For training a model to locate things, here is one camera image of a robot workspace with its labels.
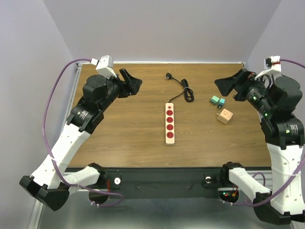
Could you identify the aluminium left side rail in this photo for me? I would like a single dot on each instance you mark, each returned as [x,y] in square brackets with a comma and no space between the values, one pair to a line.
[74,87]

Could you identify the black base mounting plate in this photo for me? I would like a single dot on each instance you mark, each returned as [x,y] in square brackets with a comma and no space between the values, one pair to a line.
[166,182]

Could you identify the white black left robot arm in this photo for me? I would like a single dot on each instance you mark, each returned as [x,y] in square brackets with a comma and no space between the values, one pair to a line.
[47,183]

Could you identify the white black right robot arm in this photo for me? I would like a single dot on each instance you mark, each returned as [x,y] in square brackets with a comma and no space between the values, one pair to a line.
[285,140]

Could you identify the white power strip red sockets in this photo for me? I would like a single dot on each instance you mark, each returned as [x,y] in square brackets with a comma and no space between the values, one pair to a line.
[169,124]

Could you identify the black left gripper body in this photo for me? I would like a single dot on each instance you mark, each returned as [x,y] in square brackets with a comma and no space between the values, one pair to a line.
[116,88]

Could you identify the beige cube adapter dragon print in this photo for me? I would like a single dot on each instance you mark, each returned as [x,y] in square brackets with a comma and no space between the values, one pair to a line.
[224,116]

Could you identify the green USB charger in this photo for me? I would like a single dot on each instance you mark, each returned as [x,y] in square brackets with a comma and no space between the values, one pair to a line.
[214,100]

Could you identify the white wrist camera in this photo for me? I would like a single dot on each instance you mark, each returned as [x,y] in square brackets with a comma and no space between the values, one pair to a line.
[104,66]
[272,67]

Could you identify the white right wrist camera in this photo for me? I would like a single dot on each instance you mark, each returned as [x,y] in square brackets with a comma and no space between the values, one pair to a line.
[272,67]

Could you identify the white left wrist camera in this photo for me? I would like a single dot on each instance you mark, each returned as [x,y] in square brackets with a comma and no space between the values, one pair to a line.
[104,66]

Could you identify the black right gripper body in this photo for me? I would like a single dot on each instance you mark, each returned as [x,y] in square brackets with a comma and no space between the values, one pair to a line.
[254,91]

